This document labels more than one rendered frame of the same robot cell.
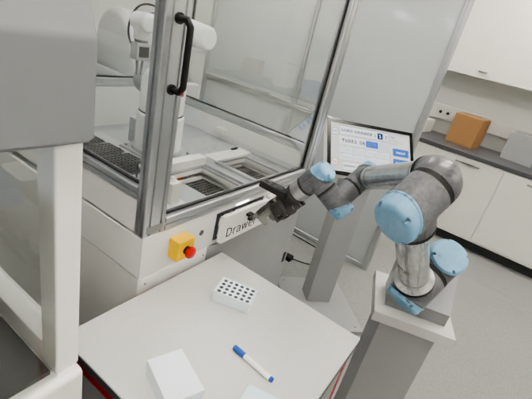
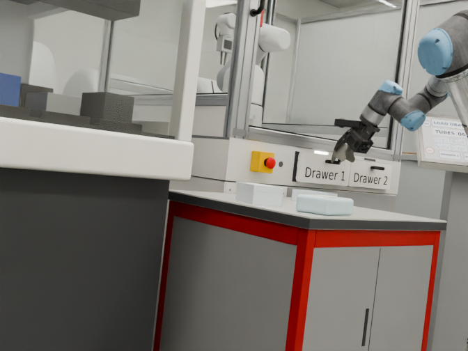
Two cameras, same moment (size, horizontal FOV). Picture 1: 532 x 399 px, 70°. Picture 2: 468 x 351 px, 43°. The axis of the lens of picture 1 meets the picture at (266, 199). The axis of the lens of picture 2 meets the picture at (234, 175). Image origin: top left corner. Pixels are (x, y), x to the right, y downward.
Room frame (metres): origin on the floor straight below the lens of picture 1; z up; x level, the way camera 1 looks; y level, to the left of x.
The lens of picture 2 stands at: (-0.94, -0.36, 0.87)
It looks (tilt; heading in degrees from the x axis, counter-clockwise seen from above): 1 degrees down; 19
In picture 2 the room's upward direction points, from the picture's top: 6 degrees clockwise
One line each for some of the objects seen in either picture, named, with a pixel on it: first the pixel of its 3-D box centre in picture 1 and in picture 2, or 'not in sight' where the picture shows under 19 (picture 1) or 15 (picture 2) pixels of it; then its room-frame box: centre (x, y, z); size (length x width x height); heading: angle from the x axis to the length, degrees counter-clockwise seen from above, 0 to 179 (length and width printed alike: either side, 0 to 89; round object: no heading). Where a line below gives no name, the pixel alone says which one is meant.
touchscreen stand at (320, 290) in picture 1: (339, 240); (458, 262); (2.04, -0.48, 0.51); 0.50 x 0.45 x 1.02; 16
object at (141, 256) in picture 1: (165, 170); (244, 161); (1.59, 0.48, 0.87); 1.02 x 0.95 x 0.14; 151
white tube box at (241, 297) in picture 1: (235, 294); (314, 197); (0.98, 0.02, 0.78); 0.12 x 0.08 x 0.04; 79
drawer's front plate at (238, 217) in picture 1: (245, 219); (324, 169); (1.31, 0.06, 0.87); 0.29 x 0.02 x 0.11; 151
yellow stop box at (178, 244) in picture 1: (182, 247); (262, 161); (1.02, 0.22, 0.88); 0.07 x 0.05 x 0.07; 151
